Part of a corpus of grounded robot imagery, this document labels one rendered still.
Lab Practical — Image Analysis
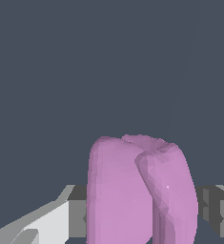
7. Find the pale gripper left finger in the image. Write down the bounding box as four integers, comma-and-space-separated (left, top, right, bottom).
0, 184, 88, 244

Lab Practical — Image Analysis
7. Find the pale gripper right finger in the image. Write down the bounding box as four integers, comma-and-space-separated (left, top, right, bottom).
194, 184, 224, 238

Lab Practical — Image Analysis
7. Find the pink rounded block object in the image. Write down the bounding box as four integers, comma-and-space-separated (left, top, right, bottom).
85, 133, 199, 244

